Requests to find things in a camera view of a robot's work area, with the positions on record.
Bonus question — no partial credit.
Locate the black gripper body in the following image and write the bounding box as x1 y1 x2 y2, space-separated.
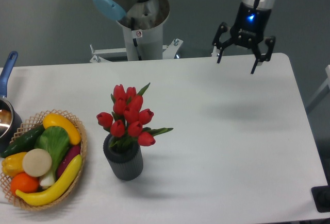
230 2 272 49

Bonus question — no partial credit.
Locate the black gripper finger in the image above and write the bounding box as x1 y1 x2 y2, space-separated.
212 22 235 64
250 35 276 75

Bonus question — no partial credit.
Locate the red tulip bouquet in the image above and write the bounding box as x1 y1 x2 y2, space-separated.
96 84 173 153

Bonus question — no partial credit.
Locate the dark grey ribbed vase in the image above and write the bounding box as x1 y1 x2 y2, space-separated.
103 134 144 181

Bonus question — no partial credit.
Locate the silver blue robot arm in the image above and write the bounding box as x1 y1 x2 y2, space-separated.
93 0 276 72

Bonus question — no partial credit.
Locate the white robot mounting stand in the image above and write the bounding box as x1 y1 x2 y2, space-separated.
90 24 185 63

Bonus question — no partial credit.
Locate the black device at table edge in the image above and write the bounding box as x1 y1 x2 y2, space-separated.
311 185 329 213

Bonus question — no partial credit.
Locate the purple sweet potato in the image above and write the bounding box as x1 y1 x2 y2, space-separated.
56 145 80 179

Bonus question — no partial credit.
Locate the yellow squash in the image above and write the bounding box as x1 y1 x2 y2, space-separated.
42 113 81 145

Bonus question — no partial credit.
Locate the green bok choy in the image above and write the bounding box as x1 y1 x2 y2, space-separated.
34 126 70 189

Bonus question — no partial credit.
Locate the woven wicker basket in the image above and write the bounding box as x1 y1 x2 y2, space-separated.
1 110 87 211

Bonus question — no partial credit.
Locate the yellow banana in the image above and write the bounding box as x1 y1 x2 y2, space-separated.
15 154 83 206

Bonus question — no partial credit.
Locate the beige round bun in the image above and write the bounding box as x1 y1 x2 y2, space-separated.
22 148 52 177

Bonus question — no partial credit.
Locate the green cucumber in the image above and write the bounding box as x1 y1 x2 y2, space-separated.
1 125 45 158

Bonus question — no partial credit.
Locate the yellow bell pepper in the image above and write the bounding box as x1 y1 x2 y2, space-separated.
2 152 27 177

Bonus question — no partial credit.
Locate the orange fruit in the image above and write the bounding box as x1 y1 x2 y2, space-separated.
10 173 39 196

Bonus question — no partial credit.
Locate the white frame at right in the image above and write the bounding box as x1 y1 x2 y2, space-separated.
305 65 329 115

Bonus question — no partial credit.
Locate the blue handled saucepan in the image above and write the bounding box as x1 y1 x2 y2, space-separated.
1 51 22 152

